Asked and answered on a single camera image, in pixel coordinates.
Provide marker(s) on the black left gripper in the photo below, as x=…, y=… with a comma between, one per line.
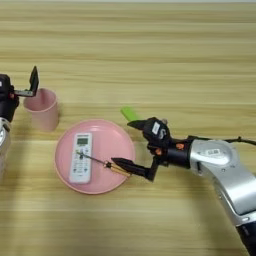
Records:
x=8, y=106

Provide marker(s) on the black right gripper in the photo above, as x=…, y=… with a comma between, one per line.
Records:
x=170, y=151

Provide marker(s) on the pink plastic cup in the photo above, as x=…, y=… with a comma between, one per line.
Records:
x=43, y=113

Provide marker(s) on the white remote control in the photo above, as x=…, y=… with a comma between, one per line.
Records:
x=80, y=166

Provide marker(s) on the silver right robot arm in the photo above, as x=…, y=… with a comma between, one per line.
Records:
x=230, y=176

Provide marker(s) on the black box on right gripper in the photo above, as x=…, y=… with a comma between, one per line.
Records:
x=156, y=128

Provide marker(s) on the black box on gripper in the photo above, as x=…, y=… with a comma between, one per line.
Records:
x=4, y=85
x=156, y=128

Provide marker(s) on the pink round plate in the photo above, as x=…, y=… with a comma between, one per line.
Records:
x=106, y=140

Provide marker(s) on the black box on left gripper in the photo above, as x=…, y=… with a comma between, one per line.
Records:
x=4, y=85

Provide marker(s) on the green rectangular block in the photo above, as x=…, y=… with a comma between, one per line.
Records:
x=130, y=114

